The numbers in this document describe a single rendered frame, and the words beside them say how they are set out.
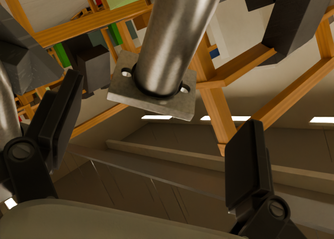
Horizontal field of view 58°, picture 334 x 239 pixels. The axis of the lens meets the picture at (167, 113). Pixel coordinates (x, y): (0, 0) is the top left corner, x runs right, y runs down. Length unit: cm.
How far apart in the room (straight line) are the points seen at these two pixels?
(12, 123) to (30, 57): 6
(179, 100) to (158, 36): 5
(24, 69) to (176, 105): 13
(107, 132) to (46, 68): 1147
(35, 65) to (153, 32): 13
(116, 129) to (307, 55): 754
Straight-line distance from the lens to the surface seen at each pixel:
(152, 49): 16
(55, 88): 1104
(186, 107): 19
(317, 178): 560
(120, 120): 1196
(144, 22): 565
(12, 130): 28
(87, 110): 1140
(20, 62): 25
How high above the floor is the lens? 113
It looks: 16 degrees up
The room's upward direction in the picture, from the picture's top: 157 degrees clockwise
